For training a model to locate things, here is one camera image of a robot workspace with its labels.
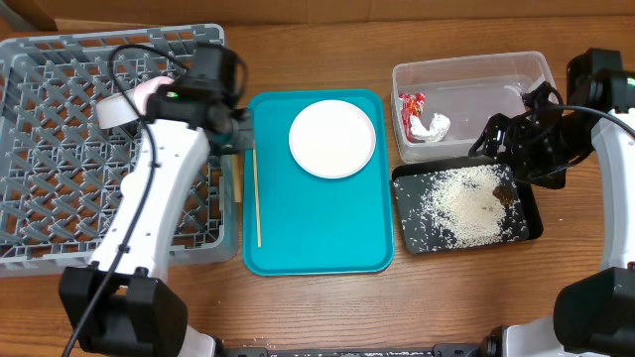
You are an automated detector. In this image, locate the black tray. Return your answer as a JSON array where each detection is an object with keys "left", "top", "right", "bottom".
[{"left": 391, "top": 156, "right": 544, "bottom": 255}]

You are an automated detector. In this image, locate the clear plastic bin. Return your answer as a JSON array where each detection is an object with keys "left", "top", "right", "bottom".
[{"left": 392, "top": 52, "right": 555, "bottom": 164}]

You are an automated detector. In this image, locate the grey bowl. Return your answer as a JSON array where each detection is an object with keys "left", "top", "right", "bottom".
[{"left": 95, "top": 89, "right": 139, "bottom": 129}]

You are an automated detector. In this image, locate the grey dish rack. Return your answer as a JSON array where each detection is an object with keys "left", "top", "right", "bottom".
[{"left": 1, "top": 24, "right": 225, "bottom": 278}]

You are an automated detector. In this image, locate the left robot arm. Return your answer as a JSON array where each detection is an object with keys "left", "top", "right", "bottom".
[{"left": 59, "top": 43, "right": 254, "bottom": 356}]

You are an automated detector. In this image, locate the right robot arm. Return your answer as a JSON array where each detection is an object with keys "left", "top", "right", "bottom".
[{"left": 468, "top": 48, "right": 634, "bottom": 356}]

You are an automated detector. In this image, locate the brown food scrap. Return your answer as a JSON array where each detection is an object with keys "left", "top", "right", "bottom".
[{"left": 492, "top": 184, "right": 516, "bottom": 206}]

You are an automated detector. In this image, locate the wooden chopstick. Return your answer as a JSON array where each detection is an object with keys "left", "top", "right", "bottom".
[
  {"left": 252, "top": 144, "right": 262, "bottom": 248},
  {"left": 231, "top": 155, "right": 243, "bottom": 203}
]

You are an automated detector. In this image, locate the small white bowl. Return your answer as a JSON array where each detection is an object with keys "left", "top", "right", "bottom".
[{"left": 133, "top": 76, "right": 175, "bottom": 115}]

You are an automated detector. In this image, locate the white rice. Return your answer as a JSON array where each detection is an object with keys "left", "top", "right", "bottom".
[{"left": 396, "top": 164, "right": 527, "bottom": 252}]

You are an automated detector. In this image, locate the white tissue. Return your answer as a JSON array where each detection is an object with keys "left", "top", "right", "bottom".
[{"left": 410, "top": 113, "right": 451, "bottom": 143}]

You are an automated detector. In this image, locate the teal plastic tray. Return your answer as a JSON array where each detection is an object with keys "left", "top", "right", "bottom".
[{"left": 242, "top": 88, "right": 395, "bottom": 277}]

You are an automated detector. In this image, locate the red snack wrapper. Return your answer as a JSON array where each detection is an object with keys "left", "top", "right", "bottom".
[{"left": 398, "top": 92, "right": 427, "bottom": 142}]

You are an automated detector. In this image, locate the large white plate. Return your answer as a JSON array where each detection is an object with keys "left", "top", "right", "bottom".
[{"left": 289, "top": 99, "right": 377, "bottom": 179}]

